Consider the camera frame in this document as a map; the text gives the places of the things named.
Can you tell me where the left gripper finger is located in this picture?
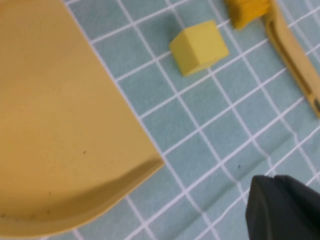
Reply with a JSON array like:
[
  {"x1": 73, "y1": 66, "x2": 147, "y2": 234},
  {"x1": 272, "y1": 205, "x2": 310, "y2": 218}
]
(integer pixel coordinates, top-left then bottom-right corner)
[{"x1": 245, "y1": 174, "x2": 320, "y2": 240}]

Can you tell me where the yellow hand brush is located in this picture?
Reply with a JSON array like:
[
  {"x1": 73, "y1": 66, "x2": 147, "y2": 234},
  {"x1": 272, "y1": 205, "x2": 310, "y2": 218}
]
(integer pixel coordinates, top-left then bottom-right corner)
[{"x1": 224, "y1": 0, "x2": 320, "y2": 118}]

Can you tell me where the small yellow foam cube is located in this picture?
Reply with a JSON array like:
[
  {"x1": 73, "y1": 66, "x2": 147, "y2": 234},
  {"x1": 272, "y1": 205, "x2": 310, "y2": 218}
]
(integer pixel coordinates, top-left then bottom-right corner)
[{"x1": 169, "y1": 20, "x2": 230, "y2": 78}]

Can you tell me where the yellow plastic dustpan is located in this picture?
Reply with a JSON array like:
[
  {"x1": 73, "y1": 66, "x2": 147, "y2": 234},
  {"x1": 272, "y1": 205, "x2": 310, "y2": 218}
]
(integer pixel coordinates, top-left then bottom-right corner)
[{"x1": 0, "y1": 0, "x2": 166, "y2": 237}]

